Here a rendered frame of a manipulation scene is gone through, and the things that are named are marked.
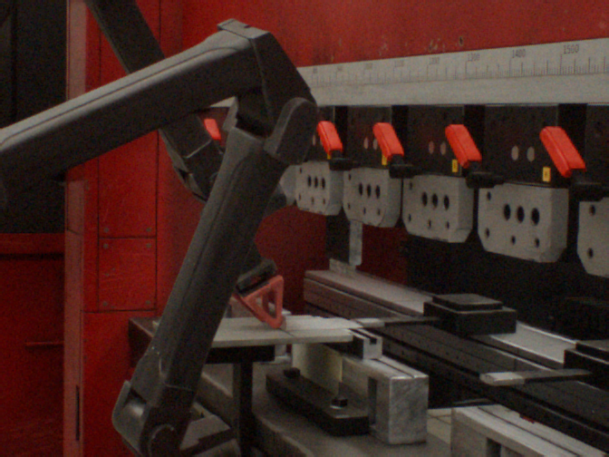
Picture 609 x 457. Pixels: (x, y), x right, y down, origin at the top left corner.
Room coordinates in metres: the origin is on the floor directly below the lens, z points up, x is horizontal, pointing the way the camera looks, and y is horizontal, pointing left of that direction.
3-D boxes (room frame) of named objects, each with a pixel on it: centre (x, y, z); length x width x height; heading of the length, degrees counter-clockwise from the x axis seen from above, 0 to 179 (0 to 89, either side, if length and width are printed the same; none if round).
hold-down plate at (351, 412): (1.77, -0.03, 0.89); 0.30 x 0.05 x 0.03; 21
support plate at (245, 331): (1.78, 0.07, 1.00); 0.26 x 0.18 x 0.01; 111
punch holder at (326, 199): (1.85, -0.06, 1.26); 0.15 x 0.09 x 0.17; 21
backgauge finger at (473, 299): (1.88, -0.21, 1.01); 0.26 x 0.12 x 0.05; 111
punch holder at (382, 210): (1.66, -0.13, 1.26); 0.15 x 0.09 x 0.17; 21
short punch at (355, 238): (1.83, -0.07, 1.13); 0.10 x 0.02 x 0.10; 21
